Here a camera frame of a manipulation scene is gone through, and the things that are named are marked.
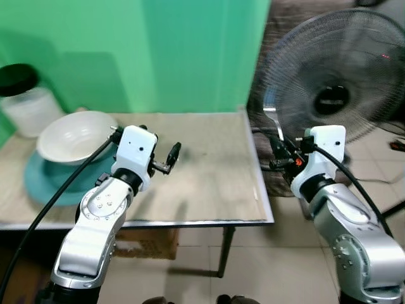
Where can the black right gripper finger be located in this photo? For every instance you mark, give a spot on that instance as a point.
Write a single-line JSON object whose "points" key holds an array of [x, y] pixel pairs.
{"points": [[278, 149], [280, 164]]}

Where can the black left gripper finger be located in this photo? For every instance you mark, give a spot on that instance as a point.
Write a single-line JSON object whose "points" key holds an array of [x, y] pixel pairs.
{"points": [[174, 154]]}

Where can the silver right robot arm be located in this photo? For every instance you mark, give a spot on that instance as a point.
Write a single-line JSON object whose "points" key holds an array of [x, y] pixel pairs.
{"points": [[354, 247]]}

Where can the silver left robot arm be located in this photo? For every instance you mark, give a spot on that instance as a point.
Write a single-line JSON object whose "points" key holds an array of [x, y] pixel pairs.
{"points": [[95, 228]]}

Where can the beige woven table mat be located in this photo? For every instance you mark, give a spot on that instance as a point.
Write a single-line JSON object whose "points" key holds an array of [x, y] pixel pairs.
{"points": [[209, 177]]}

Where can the black electric fan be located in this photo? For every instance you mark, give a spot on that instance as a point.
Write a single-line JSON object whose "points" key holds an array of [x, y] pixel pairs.
{"points": [[332, 100]]}

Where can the cardboard box under table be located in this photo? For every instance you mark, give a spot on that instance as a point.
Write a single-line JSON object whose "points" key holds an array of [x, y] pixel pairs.
{"points": [[149, 244]]}

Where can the white ceramic bowl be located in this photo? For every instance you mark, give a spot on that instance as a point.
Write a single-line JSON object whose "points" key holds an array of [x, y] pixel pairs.
{"points": [[73, 136]]}

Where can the black metal table leg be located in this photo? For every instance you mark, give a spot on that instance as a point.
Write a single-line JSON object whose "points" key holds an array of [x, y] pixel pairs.
{"points": [[226, 250]]}

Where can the black slanted metal bar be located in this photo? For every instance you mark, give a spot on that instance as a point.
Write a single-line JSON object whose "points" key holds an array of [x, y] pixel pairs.
{"points": [[393, 209]]}

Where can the teal plate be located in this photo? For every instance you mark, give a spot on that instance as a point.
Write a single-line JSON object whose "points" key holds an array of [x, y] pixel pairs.
{"points": [[47, 183]]}

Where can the dark robot left foot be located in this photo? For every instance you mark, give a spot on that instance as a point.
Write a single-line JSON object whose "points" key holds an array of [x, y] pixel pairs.
{"points": [[155, 299]]}

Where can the dark robot foot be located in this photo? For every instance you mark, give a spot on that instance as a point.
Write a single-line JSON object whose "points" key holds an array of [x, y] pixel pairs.
{"points": [[233, 299], [155, 299]]}

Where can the dark robot right foot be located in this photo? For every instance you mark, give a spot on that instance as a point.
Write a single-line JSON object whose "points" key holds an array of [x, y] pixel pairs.
{"points": [[233, 299]]}

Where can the clear jar with black lid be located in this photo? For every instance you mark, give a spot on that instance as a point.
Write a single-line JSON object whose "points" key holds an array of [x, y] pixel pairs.
{"points": [[28, 111]]}

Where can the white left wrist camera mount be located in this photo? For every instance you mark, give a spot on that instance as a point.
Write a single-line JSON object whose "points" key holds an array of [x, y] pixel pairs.
{"points": [[136, 155]]}

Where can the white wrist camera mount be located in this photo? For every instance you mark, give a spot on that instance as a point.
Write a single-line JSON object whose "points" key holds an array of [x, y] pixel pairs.
{"points": [[326, 155], [136, 155]]}

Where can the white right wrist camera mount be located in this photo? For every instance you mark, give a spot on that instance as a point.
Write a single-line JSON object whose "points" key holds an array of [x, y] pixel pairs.
{"points": [[326, 155]]}

